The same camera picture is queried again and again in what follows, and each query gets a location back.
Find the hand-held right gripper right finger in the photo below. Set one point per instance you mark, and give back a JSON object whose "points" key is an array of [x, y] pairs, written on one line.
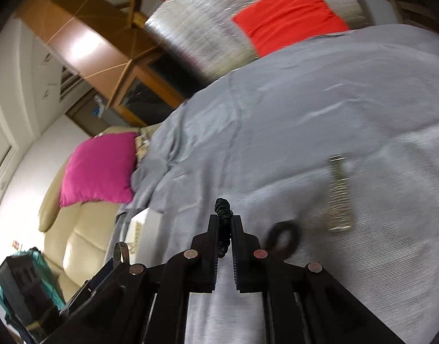
{"points": [[241, 258]]}

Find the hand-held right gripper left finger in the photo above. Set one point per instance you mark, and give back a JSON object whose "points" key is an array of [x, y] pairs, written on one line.
{"points": [[208, 258]]}

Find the white patterned box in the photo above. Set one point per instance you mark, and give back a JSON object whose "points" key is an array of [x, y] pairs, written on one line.
{"points": [[148, 225]]}

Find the small metal loop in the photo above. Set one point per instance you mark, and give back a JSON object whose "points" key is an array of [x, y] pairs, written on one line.
{"points": [[116, 252]]}

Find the dark blue case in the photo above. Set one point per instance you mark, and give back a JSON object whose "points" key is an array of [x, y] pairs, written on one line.
{"points": [[86, 288]]}

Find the patterned cloth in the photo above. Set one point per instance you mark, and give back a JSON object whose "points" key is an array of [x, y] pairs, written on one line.
{"points": [[142, 143]]}

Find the beige leather sofa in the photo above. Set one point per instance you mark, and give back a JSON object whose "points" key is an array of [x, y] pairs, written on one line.
{"points": [[76, 240]]}

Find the pink cushion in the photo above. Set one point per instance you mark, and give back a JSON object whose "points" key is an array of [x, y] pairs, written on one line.
{"points": [[97, 168]]}

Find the grey blanket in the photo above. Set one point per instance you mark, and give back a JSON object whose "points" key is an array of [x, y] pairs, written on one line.
{"points": [[294, 114]]}

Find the blue and white bottle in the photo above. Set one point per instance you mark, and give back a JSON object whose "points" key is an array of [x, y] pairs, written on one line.
{"points": [[98, 109]]}

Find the black and teal bag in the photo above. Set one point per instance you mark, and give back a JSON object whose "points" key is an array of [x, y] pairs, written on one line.
{"points": [[22, 286]]}

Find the wooden glass-top table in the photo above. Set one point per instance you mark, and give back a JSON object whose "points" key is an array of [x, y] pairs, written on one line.
{"points": [[133, 75]]}

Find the white vent panel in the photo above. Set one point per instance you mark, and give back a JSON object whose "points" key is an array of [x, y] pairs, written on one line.
{"points": [[67, 82]]}

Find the silver striped pillow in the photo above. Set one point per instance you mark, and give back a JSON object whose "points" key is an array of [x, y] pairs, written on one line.
{"points": [[190, 32]]}

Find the red cloth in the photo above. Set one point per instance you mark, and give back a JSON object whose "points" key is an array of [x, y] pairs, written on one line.
{"points": [[291, 14]]}

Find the wooden chair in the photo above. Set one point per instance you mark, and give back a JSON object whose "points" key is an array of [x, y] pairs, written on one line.
{"points": [[138, 0]]}

